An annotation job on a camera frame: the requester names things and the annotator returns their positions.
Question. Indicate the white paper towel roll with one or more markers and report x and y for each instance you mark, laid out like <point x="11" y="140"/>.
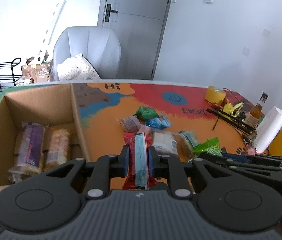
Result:
<point x="269" y="130"/>

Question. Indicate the grey door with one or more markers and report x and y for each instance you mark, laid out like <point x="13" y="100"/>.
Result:
<point x="136" y="30"/>

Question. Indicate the colourful printed table mat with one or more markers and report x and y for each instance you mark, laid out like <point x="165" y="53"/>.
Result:
<point x="156" y="90"/>

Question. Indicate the yellow tape roll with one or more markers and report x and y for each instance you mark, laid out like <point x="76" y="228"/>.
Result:
<point x="214" y="95"/>

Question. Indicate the dotted white pillow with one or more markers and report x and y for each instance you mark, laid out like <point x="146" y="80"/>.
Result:
<point x="75" y="68"/>

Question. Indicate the clear sandwich cake packet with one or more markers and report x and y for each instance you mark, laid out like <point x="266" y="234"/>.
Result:
<point x="164" y="142"/>

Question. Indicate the red snack packet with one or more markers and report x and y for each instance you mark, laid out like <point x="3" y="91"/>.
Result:
<point x="139" y="160"/>

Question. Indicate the cardboard box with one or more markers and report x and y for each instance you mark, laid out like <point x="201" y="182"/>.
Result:
<point x="78" y="120"/>

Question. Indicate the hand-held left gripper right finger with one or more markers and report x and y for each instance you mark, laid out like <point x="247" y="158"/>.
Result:
<point x="152" y="161"/>

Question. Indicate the white paint bucket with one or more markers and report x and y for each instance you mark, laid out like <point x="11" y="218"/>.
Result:
<point x="23" y="82"/>

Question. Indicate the lime green snack packet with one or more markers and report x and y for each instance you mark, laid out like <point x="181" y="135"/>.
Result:
<point x="207" y="147"/>

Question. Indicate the long purple snack packet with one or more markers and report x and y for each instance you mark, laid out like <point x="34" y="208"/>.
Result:
<point x="29" y="147"/>

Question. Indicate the orange biscuit packet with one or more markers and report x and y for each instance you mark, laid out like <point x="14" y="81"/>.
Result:
<point x="58" y="147"/>

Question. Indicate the dark green snack packet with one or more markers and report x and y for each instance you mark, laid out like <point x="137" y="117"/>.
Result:
<point x="146" y="112"/>

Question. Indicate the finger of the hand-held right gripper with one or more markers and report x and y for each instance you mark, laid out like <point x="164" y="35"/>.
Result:
<point x="268" y="176"/>
<point x="236" y="157"/>

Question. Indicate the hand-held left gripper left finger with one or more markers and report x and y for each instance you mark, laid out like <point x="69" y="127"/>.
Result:
<point x="125" y="161"/>

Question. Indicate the black shoe rack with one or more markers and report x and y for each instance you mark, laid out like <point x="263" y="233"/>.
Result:
<point x="2" y="76"/>

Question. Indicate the small pink object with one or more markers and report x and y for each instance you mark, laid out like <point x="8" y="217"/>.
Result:
<point x="251" y="150"/>

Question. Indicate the grey armchair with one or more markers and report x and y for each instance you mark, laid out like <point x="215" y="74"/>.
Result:
<point x="88" y="47"/>

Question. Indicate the taped cardboard carton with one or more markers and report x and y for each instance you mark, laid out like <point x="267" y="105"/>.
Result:
<point x="37" y="72"/>

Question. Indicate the brown purple snack packet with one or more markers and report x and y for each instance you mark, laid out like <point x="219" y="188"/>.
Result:
<point x="130" y="124"/>

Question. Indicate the yellow clip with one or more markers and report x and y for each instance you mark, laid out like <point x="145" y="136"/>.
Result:
<point x="232" y="108"/>

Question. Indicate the bundle of black rods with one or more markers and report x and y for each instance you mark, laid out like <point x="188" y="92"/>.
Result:
<point x="231" y="120"/>

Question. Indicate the white board with holes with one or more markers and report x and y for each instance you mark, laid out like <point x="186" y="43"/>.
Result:
<point x="53" y="25"/>

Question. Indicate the pink snack packet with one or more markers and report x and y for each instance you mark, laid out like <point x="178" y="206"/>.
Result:
<point x="146" y="129"/>

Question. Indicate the amber glass bottle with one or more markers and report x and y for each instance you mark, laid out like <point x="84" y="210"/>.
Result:
<point x="256" y="112"/>

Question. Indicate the blue snack packet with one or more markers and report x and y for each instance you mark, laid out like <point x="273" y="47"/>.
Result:
<point x="158" y="122"/>

